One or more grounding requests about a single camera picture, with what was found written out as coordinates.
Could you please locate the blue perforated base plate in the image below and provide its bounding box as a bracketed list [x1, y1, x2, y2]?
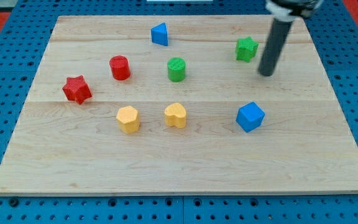
[0, 0, 358, 223]

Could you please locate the green star block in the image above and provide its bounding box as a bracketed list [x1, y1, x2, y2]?
[235, 37, 259, 63]

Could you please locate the wooden board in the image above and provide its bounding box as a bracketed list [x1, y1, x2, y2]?
[0, 15, 358, 197]

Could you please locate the green cylinder block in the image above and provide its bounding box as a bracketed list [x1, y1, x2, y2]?
[167, 57, 186, 82]

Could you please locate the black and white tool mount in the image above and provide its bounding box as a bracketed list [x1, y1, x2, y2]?
[265, 0, 324, 22]

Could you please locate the red cylinder block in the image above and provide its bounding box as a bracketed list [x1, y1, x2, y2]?
[109, 55, 131, 81]

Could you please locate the yellow hexagon block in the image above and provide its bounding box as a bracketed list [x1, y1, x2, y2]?
[116, 106, 140, 134]

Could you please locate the blue triangle block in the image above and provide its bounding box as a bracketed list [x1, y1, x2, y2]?
[150, 22, 168, 46]

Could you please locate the blue cube block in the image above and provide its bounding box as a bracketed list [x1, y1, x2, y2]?
[236, 102, 265, 133]

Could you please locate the yellow heart block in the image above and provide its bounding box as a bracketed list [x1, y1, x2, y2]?
[164, 103, 187, 128]

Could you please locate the red star block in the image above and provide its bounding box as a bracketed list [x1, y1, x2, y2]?
[62, 75, 92, 105]

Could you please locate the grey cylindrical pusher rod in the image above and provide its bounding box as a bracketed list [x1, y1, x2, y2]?
[258, 19, 293, 77]

